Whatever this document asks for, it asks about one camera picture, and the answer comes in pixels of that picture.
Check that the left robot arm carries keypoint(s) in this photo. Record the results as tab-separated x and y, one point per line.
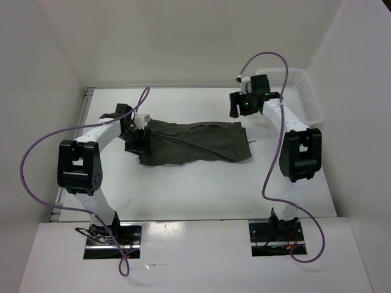
89	193

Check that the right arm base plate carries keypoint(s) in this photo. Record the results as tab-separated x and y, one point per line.
266	240

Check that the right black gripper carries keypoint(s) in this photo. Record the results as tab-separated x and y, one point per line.
236	99

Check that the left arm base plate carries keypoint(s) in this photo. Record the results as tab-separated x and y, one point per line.
99	244

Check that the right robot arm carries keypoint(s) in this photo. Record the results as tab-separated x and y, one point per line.
298	153

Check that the aluminium table edge rail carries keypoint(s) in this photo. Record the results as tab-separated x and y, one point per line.
67	172

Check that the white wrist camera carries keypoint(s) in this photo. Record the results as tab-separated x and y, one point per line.
140	121
244	84

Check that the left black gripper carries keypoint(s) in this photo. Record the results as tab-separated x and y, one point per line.
142	145

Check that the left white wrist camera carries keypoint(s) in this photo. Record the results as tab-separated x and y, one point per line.
140	121

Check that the white plastic basket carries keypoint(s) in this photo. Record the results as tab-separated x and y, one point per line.
300	94

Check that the dark green shorts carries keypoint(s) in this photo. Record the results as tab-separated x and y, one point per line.
179	144

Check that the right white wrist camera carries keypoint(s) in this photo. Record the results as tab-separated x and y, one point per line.
244	84

